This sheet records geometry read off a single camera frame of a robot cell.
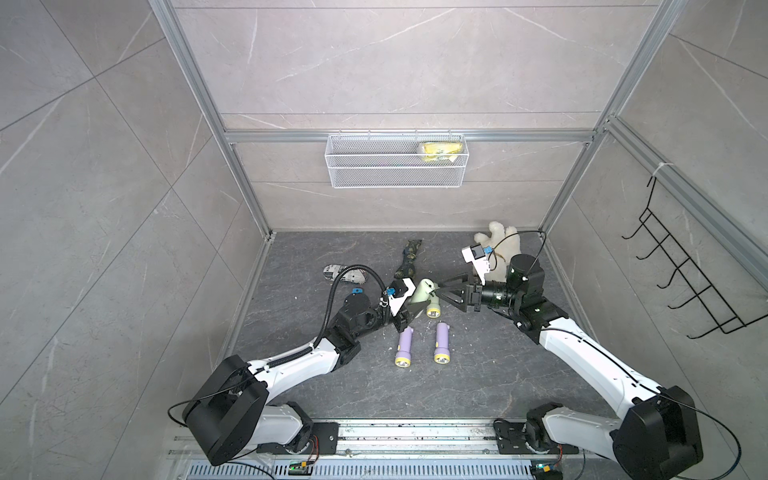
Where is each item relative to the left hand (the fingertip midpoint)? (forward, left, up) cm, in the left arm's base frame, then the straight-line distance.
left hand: (425, 291), depth 72 cm
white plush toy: (+28, -31, -16) cm, 45 cm away
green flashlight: (-2, +1, +4) cm, 5 cm away
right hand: (-1, -4, +2) cm, 4 cm away
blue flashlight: (+16, +20, -23) cm, 35 cm away
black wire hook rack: (-7, -59, +8) cm, 60 cm away
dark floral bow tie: (+25, +2, -23) cm, 34 cm away
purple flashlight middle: (-5, +5, -22) cm, 23 cm away
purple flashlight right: (-7, -6, -23) cm, 24 cm away
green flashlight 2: (+7, -5, -21) cm, 23 cm away
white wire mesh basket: (+50, +6, +5) cm, 51 cm away
